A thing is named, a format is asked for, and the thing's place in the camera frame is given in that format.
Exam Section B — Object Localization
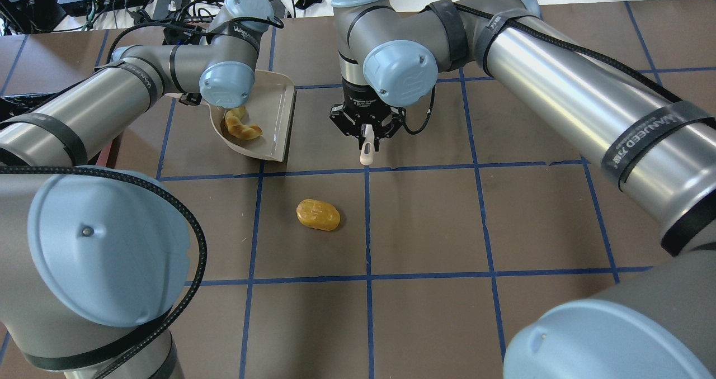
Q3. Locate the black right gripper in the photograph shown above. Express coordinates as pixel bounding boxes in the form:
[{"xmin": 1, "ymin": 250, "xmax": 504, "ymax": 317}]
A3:
[{"xmin": 329, "ymin": 79, "xmax": 403, "ymax": 151}]

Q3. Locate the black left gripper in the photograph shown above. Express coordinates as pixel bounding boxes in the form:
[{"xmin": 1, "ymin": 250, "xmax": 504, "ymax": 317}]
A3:
[{"xmin": 179, "ymin": 93, "xmax": 202, "ymax": 107}]

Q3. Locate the croissant bread piece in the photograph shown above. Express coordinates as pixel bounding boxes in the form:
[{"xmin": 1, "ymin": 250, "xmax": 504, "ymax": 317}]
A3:
[{"xmin": 223, "ymin": 106, "xmax": 263, "ymax": 140}]

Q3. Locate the white hand brush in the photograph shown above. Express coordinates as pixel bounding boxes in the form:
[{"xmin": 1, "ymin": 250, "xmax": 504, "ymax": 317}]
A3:
[{"xmin": 359, "ymin": 124, "xmax": 376, "ymax": 167}]

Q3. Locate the beige plastic dustpan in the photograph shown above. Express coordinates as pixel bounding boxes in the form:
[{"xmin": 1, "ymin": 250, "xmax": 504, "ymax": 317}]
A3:
[{"xmin": 199, "ymin": 70, "xmax": 296, "ymax": 162}]

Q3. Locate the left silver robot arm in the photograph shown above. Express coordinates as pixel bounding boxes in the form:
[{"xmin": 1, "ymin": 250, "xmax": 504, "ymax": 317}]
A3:
[{"xmin": 2, "ymin": 0, "xmax": 278, "ymax": 378}]

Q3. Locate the yellow oval bread bun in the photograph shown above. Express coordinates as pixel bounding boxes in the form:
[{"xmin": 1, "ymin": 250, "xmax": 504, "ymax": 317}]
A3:
[{"xmin": 296, "ymin": 198, "xmax": 342, "ymax": 231}]

